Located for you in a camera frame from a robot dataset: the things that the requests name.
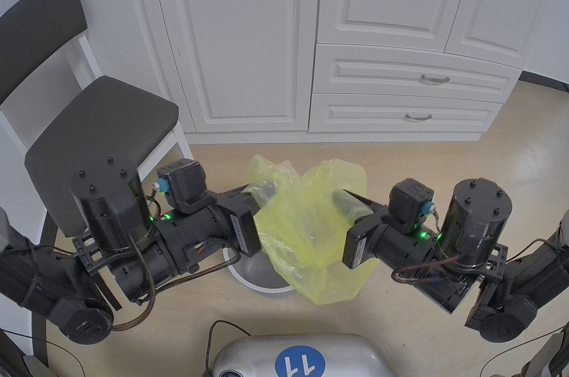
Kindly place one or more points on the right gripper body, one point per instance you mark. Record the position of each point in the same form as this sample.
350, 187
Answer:
400, 248

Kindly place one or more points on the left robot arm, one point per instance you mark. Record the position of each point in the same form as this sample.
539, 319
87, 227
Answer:
106, 202

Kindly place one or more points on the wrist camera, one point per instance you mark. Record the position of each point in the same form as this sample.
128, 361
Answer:
186, 184
409, 199

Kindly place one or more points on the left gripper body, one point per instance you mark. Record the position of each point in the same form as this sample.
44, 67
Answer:
209, 228

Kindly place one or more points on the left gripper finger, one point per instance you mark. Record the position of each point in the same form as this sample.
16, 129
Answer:
264, 195

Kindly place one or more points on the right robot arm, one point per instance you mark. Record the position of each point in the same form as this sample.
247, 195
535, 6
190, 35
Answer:
480, 215

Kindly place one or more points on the white wardrobe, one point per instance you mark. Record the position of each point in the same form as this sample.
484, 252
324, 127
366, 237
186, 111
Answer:
249, 11

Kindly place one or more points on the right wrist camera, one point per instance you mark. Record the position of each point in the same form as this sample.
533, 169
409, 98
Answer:
409, 199

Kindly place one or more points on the yellow plastic bag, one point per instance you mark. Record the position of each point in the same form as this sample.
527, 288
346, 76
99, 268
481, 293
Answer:
306, 242

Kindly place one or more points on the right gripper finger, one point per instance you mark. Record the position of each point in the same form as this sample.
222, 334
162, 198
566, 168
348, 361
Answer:
351, 204

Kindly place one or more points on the white chair with grey seat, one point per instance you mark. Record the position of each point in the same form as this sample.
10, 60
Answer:
102, 122

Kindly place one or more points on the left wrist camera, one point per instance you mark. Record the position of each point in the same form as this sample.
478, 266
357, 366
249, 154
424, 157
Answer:
186, 184

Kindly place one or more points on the white trash bin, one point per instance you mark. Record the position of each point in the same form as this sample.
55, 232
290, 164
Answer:
253, 273

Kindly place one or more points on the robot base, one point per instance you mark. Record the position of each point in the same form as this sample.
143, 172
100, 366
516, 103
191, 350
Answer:
302, 353

